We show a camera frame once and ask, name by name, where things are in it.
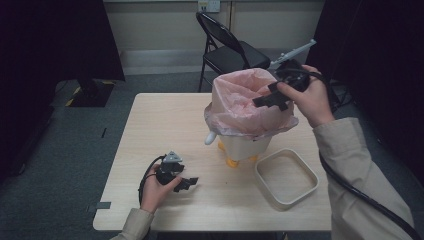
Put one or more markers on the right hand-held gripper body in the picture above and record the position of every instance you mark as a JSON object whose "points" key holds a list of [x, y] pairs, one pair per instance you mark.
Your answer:
{"points": [[295, 75]]}

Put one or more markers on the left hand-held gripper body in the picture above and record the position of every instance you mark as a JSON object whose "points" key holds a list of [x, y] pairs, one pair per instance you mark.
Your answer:
{"points": [[168, 170]]}

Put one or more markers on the pink plastic bag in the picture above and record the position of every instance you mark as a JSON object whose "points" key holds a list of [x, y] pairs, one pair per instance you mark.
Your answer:
{"points": [[240, 110]]}

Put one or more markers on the white bin with yellow feet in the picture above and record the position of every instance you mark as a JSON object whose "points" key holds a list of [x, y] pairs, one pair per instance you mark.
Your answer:
{"points": [[245, 148]]}

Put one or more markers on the person's left hand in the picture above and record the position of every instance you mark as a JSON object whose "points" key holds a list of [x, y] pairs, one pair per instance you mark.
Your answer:
{"points": [[153, 195]]}

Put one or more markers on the person's right hand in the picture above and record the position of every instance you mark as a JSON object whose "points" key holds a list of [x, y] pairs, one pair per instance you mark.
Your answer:
{"points": [[315, 103]]}

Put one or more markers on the black folding chair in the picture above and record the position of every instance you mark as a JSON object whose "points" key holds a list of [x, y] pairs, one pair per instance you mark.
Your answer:
{"points": [[233, 56]]}

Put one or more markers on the small black strip on floor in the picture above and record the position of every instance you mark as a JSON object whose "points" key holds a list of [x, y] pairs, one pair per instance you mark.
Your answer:
{"points": [[104, 132]]}

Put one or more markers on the grey tape piece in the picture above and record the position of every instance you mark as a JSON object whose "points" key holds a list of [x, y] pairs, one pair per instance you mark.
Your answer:
{"points": [[102, 205]]}

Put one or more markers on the dark curtain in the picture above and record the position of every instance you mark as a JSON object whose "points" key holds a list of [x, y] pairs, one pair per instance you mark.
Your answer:
{"points": [[376, 50], [50, 40]]}

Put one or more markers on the black stand base yellow tape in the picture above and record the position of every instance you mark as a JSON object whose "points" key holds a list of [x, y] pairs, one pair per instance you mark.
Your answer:
{"points": [[90, 95]]}

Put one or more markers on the white wall socket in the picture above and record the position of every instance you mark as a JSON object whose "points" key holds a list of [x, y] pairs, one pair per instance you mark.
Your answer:
{"points": [[209, 5]]}

